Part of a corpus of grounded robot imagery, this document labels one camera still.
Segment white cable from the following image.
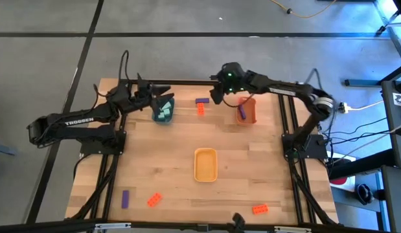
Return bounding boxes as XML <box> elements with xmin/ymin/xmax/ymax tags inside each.
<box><xmin>347</xmin><ymin>100</ymin><xmax>384</xmax><ymax>111</ymax></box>

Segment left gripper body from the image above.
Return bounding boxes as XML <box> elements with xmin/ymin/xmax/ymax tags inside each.
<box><xmin>132</xmin><ymin>83</ymin><xmax>155</xmax><ymax>109</ymax></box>

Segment black thick beam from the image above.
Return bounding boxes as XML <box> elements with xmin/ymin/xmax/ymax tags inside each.
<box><xmin>328</xmin><ymin>148</ymin><xmax>396</xmax><ymax>181</ymax></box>

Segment grey metal rack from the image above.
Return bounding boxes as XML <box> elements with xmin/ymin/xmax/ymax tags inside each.
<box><xmin>374</xmin><ymin>0</ymin><xmax>401</xmax><ymax>63</ymax></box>

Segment black cable bundle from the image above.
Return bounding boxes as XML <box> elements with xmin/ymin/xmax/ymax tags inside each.
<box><xmin>325</xmin><ymin>116</ymin><xmax>391</xmax><ymax>153</ymax></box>

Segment red round object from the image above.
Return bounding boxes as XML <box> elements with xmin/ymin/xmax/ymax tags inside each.
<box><xmin>329</xmin><ymin>176</ymin><xmax>349</xmax><ymax>186</ymax></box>

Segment yellow cable with black plug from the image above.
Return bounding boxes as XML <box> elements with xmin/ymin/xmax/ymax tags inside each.
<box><xmin>269</xmin><ymin>0</ymin><xmax>337</xmax><ymax>19</ymax></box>

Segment black aluminium rig frame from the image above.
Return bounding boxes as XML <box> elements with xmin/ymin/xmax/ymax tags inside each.
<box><xmin>67</xmin><ymin>72</ymin><xmax>339</xmax><ymax>232</ymax></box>

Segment dark grey cabinet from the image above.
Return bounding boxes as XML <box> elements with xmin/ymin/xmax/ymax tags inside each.
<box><xmin>380</xmin><ymin>79</ymin><xmax>401</xmax><ymax>233</ymax></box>

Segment blue plastic bin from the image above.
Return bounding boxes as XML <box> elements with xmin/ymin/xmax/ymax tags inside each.
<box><xmin>152</xmin><ymin>96</ymin><xmax>175</xmax><ymax>126</ymax></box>

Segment black flat bar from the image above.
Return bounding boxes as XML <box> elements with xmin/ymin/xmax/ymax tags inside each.
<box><xmin>209</xmin><ymin>74</ymin><xmax>269</xmax><ymax>82</ymax></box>

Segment blue metal bar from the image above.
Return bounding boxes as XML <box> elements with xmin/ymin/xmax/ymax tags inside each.
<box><xmin>344</xmin><ymin>78</ymin><xmax>382</xmax><ymax>87</ymax></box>

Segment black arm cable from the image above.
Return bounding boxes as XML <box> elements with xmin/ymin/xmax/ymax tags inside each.
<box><xmin>117</xmin><ymin>49</ymin><xmax>131</xmax><ymax>83</ymax></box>

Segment blue grey flat object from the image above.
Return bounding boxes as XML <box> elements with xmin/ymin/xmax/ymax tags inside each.
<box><xmin>0</xmin><ymin>142</ymin><xmax>18</xmax><ymax>157</ymax></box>

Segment silver corner bracket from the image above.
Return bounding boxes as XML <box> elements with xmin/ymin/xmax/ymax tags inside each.
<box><xmin>94</xmin><ymin>222</ymin><xmax>132</xmax><ymax>231</ymax></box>
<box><xmin>273</xmin><ymin>225</ymin><xmax>313</xmax><ymax>233</ymax></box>

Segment orange plastic bin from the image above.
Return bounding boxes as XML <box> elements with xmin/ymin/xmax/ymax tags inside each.
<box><xmin>235</xmin><ymin>96</ymin><xmax>257</xmax><ymax>126</ymax></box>

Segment yellow plastic bin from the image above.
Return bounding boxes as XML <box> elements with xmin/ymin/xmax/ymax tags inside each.
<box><xmin>193</xmin><ymin>148</ymin><xmax>218</xmax><ymax>183</ymax></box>

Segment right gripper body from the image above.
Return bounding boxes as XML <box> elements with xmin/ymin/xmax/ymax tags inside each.
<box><xmin>218</xmin><ymin>61</ymin><xmax>253</xmax><ymax>94</ymax></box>

